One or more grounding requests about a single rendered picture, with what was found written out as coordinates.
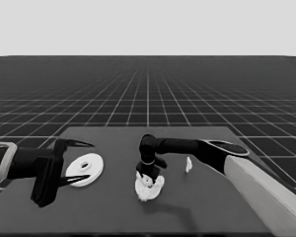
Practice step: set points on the white round carrier with pins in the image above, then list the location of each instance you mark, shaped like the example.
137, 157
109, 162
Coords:
155, 192

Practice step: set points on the small thin white T-shaped piece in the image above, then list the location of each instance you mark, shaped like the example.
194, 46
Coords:
188, 164

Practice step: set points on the large thick white disc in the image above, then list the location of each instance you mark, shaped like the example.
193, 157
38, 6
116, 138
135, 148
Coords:
95, 165

